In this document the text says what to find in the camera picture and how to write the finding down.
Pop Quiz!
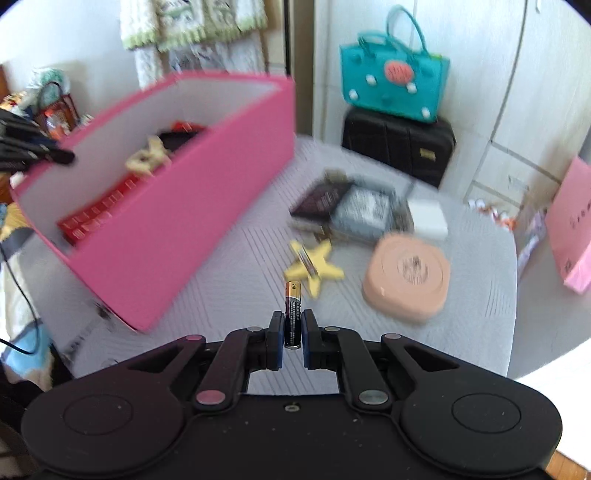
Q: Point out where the white charger plug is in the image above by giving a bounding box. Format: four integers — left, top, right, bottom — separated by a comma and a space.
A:
407, 196, 450, 241

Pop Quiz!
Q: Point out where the black gold battery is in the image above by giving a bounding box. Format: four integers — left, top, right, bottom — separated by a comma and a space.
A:
284, 280, 303, 349

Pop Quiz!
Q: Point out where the yellow and blue blanket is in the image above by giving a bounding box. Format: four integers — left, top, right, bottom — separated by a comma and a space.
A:
0, 203, 51, 388

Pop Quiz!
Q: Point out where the light wood wardrobe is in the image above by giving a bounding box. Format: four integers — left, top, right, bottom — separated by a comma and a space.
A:
311, 0, 591, 204

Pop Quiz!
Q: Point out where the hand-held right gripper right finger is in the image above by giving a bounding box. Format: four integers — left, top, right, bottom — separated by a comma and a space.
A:
301, 309, 466, 414

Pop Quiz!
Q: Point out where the black clothes rack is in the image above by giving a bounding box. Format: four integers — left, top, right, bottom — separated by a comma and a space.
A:
281, 0, 296, 77

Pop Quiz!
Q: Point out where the pink round compact case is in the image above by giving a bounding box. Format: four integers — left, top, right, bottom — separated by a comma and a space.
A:
362, 232, 451, 324

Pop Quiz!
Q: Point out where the black suitcase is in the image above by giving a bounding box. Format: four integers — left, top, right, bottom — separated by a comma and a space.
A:
342, 107, 458, 188

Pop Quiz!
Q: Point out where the teal felt handbag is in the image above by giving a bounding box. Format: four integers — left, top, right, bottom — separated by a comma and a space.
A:
339, 4, 451, 124

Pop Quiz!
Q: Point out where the red patterned gift bag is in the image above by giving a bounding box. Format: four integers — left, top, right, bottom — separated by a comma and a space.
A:
34, 80, 80, 141

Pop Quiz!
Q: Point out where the black battery pack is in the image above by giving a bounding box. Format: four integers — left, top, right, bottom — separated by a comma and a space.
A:
290, 178, 356, 222

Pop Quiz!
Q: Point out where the pink cardboard box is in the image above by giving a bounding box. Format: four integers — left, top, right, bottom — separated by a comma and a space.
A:
9, 71, 296, 333

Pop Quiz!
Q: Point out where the black cable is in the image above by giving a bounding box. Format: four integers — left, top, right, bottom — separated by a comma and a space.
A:
0, 240, 47, 356

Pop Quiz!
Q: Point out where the red printed paper liner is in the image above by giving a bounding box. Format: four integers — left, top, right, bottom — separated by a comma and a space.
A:
56, 120, 206, 247

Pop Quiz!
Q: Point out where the cream hair claw clip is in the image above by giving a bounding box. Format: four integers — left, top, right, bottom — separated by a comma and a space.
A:
126, 136, 174, 178

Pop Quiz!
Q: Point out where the pink shopping bag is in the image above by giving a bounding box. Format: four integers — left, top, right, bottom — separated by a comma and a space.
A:
545, 156, 591, 296

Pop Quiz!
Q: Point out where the grey router without cover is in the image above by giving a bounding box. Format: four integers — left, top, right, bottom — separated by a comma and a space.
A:
332, 185, 402, 243

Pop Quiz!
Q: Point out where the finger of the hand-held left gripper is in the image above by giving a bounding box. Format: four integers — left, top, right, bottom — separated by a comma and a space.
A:
0, 137, 75, 173
0, 109, 48, 140

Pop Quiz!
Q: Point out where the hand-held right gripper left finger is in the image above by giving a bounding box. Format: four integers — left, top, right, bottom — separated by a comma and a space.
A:
121, 311, 286, 414

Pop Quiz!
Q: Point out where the cream fleece pajama jacket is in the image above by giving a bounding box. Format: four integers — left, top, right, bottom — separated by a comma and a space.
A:
119, 0, 269, 51

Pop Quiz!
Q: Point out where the yellow star keychain with keys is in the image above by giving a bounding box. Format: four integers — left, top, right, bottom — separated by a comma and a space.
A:
283, 239, 345, 298

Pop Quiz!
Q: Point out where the clear plastic bag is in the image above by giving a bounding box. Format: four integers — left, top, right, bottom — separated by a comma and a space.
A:
468, 198, 551, 278

